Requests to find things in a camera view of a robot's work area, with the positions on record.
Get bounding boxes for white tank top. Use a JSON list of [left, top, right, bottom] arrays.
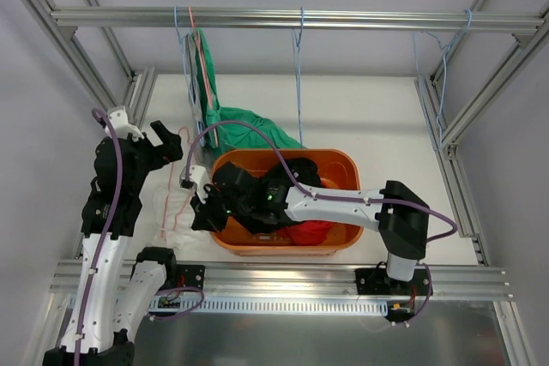
[[151, 188, 211, 251]]

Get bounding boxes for red tank top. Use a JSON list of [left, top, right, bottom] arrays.
[[279, 220, 334, 246]]

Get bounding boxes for black tank top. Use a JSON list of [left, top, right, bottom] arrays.
[[234, 157, 323, 235]]

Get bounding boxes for light blue hanger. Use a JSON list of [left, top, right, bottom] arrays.
[[173, 6, 205, 134], [293, 8, 305, 148], [418, 9, 474, 153]]

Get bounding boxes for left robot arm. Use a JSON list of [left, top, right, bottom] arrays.
[[42, 121, 183, 365]]

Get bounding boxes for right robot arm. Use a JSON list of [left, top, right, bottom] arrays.
[[180, 162, 429, 295]]

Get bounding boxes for green tank top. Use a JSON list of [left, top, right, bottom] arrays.
[[192, 27, 306, 157]]

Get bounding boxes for grey tank top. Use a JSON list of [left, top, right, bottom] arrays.
[[184, 33, 205, 134]]

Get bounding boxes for orange plastic basket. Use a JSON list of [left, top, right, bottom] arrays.
[[211, 149, 364, 257]]

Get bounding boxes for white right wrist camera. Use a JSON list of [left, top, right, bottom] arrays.
[[179, 165, 211, 204]]

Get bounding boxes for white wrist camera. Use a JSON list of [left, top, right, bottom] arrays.
[[179, 165, 211, 204], [107, 105, 144, 141]]

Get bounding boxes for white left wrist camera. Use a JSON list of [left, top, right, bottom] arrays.
[[107, 105, 144, 141]]

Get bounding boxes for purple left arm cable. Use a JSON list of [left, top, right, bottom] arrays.
[[68, 108, 208, 366]]

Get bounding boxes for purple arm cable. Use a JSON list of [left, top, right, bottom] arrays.
[[68, 108, 208, 366], [184, 121, 459, 328]]

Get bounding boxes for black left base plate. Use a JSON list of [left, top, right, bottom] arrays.
[[161, 263, 206, 290]]

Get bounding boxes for white slotted cable duct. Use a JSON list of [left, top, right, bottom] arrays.
[[148, 295, 389, 315]]

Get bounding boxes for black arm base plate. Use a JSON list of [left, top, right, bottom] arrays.
[[354, 267, 431, 297]]

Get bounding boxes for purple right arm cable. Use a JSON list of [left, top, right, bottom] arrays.
[[184, 121, 459, 328]]

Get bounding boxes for aluminium frame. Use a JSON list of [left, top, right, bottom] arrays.
[[0, 0, 549, 366]]

